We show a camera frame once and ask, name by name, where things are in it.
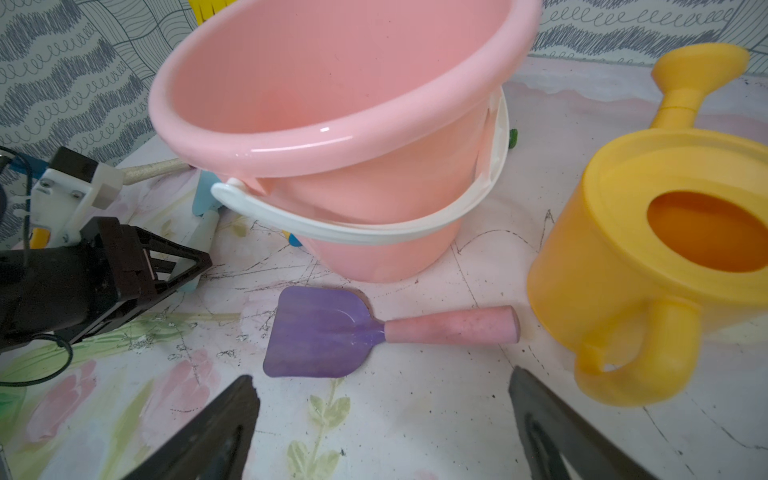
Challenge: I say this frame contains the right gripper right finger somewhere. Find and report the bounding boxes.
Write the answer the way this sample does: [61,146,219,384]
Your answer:
[508,367,654,479]

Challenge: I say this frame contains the small green toy tool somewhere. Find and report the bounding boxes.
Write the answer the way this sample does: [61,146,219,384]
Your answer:
[508,129,518,150]

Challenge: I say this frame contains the blue rake yellow handle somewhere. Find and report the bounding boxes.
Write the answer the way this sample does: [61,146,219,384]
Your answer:
[283,231,302,247]

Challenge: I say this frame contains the floral pink table mat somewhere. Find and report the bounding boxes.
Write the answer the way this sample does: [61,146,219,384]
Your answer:
[1,58,767,479]

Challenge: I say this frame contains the yellow toy watering can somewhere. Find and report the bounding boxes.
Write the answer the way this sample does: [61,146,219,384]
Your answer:
[527,43,767,407]

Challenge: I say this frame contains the pink plastic bucket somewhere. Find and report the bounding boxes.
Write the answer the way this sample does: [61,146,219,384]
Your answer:
[149,1,542,283]

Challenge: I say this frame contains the purple shovel pink handle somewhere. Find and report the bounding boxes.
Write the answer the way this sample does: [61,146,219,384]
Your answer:
[263,286,521,378]

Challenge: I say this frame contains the yellow black toolbox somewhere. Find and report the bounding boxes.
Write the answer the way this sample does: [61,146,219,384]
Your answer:
[188,0,236,25]

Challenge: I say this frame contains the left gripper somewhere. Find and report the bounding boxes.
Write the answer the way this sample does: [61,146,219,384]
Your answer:
[1,217,212,352]

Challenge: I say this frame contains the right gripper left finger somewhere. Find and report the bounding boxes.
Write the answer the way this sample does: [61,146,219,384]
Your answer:
[126,375,260,480]

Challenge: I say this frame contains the red shovel wooden handle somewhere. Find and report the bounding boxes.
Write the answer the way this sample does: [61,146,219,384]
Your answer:
[120,158,190,186]

